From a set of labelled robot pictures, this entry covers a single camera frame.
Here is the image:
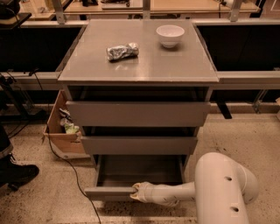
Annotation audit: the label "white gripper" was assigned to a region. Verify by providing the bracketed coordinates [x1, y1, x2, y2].
[130, 182, 155, 203]

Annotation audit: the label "grey bottom drawer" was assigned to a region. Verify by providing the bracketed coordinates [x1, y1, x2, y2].
[85, 155, 185, 201]

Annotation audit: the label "grey drawer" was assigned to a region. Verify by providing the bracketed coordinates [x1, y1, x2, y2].
[66, 101, 210, 127]
[85, 155, 185, 201]
[81, 136, 198, 155]

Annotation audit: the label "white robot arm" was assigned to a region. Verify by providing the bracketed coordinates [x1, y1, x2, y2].
[130, 152, 259, 224]

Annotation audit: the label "grey middle drawer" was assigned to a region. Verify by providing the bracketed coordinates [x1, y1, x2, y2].
[81, 136, 198, 155]

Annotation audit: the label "grey top drawer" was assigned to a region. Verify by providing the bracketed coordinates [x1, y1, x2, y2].
[66, 101, 210, 127]

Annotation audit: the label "grey drawer cabinet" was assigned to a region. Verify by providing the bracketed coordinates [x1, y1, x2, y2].
[57, 18, 220, 179]

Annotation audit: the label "cardboard box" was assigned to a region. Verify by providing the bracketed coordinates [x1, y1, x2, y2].
[44, 90, 85, 156]

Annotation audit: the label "crumpled snack packets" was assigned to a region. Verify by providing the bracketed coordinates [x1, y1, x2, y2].
[59, 108, 80, 134]

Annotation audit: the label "black shoe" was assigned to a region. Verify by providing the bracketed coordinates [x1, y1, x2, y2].
[0, 155, 39, 191]

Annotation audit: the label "crumpled silver foil bag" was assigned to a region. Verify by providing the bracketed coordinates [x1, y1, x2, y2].
[106, 43, 139, 61]

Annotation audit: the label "white ceramic bowl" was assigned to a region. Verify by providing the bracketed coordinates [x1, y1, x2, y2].
[156, 24, 185, 48]

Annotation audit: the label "wooden background desk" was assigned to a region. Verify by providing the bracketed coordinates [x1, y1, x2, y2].
[17, 0, 261, 21]

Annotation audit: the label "black floor cable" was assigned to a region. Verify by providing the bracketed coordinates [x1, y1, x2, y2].
[28, 68, 102, 224]

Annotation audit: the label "grey metal rail frame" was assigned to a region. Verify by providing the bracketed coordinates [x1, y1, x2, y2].
[1, 19, 279, 91]

